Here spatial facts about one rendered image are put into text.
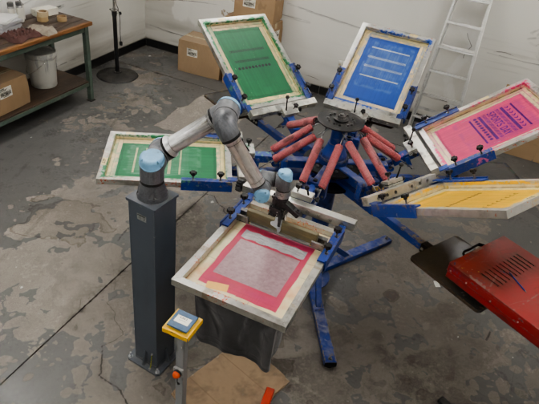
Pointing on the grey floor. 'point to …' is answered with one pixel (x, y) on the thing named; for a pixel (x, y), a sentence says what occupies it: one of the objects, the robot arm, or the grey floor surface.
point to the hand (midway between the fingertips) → (281, 228)
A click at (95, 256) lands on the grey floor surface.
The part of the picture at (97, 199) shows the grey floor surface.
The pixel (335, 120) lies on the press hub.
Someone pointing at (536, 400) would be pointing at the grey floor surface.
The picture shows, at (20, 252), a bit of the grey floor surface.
